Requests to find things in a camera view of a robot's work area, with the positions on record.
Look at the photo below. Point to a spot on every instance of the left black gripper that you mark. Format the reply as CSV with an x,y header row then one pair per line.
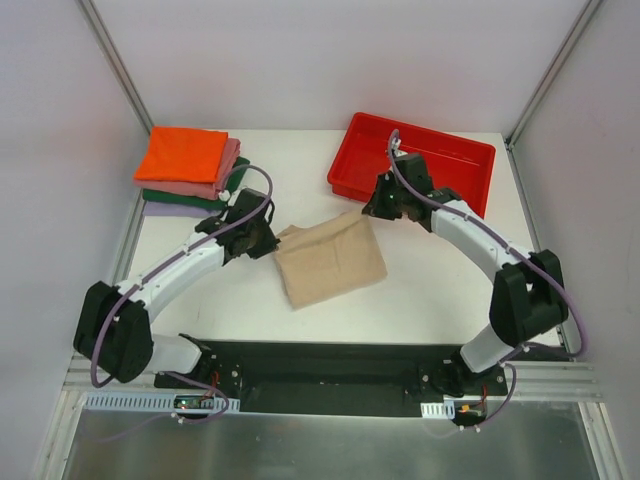
x,y
261,240

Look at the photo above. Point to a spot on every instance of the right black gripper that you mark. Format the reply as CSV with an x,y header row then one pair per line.
x,y
382,203

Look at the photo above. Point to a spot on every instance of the beige t shirt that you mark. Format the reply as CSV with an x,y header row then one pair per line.
x,y
329,259

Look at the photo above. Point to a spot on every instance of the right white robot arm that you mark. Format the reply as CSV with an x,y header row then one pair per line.
x,y
528,296

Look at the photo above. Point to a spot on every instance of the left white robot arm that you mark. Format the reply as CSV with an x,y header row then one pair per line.
x,y
114,330

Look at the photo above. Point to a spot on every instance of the folded pink t shirt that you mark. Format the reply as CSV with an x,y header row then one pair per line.
x,y
207,191

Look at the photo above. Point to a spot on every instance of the folded green t shirt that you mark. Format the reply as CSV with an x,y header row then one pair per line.
x,y
166,198

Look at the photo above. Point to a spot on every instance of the folded orange t shirt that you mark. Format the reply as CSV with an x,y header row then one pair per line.
x,y
180,154

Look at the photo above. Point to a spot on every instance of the folded lavender t shirt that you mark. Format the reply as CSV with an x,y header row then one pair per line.
x,y
156,209

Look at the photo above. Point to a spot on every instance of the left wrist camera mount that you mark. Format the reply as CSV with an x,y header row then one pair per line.
x,y
228,196

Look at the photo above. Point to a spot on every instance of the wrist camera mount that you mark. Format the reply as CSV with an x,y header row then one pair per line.
x,y
410,167
228,196

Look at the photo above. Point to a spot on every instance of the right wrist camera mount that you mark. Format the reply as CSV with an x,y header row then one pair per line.
x,y
410,167

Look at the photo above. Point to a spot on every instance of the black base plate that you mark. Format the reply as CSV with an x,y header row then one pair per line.
x,y
376,380

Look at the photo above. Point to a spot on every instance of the right white cable duct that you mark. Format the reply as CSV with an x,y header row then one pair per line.
x,y
438,410

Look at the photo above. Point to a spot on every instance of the white cable duct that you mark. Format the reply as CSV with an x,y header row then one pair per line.
x,y
438,410
160,403

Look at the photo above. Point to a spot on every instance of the left white cable duct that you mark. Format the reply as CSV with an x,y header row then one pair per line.
x,y
160,403

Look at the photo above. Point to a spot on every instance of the right aluminium frame post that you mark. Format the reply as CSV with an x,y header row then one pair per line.
x,y
577,30

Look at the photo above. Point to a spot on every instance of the aluminium frame post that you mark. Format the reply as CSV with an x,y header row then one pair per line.
x,y
105,42
577,30

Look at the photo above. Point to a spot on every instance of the left aluminium frame post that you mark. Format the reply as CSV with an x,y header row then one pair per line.
x,y
105,42

